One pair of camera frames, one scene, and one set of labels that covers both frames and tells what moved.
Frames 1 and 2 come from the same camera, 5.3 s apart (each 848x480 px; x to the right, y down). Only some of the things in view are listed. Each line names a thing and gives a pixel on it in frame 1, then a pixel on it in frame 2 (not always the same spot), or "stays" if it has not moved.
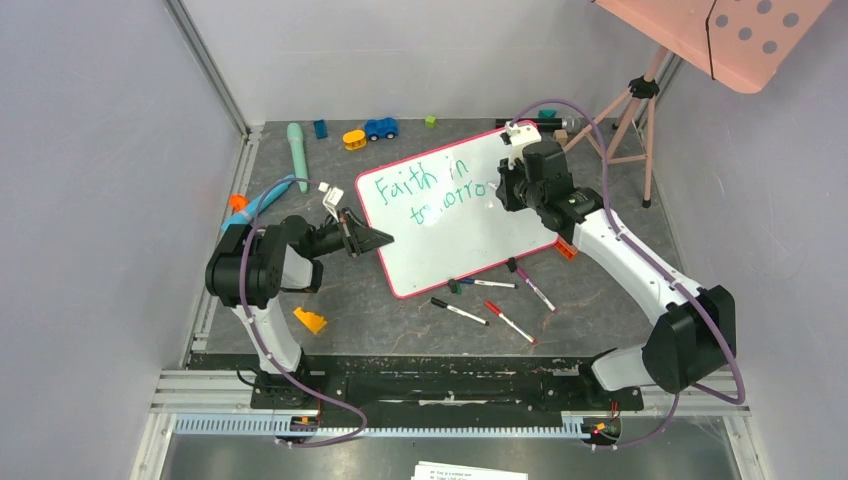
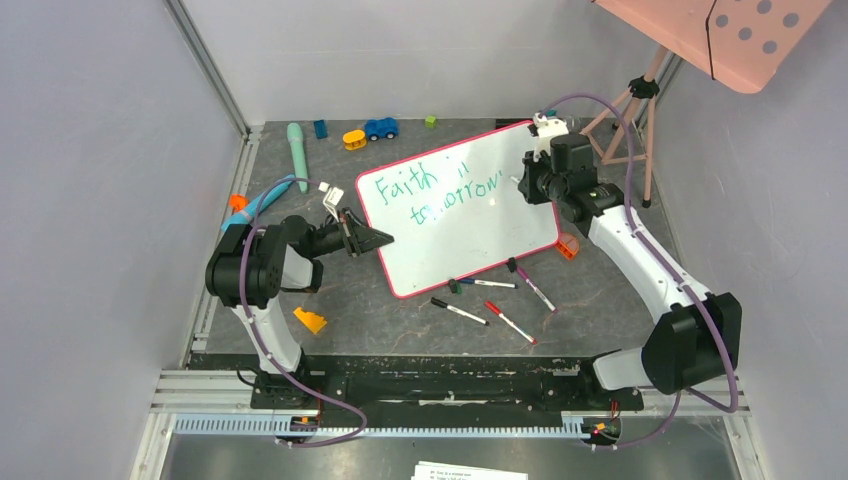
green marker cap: x=455 y=286 stays
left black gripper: x=357 y=236 stays
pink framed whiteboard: x=442 y=210 stays
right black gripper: x=506 y=187 -> x=530 y=183
